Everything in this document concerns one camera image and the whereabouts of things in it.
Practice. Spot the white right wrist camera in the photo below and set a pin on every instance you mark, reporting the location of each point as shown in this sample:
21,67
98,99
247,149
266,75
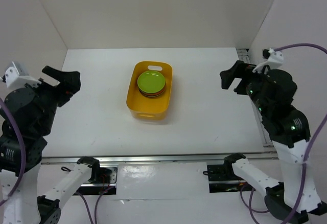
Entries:
273,59

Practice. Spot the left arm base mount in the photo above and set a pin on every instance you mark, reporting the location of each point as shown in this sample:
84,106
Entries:
102,178

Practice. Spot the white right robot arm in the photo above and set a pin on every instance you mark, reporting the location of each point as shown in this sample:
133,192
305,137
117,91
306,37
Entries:
294,198

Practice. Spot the orange plate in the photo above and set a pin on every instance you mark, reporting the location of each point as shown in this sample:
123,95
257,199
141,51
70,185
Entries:
151,97
151,94

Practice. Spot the green plate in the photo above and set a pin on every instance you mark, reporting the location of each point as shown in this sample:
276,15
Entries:
151,81

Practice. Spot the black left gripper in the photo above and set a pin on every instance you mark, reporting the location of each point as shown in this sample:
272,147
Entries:
70,81

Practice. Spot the blue floral plate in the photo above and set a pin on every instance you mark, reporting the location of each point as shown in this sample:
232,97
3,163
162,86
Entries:
161,91

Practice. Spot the aluminium rail front edge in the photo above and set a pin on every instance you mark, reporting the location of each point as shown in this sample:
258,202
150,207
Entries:
268,155

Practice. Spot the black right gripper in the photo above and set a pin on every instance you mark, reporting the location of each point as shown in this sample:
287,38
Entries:
239,69

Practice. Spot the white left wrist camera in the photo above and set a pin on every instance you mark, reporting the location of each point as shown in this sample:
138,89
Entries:
16,76

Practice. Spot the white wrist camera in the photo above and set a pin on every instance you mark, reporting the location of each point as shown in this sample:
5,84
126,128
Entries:
273,59
16,76

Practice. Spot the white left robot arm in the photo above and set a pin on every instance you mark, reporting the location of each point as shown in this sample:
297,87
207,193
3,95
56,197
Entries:
28,111

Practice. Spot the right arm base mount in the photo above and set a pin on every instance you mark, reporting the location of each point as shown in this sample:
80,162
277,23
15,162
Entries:
221,177

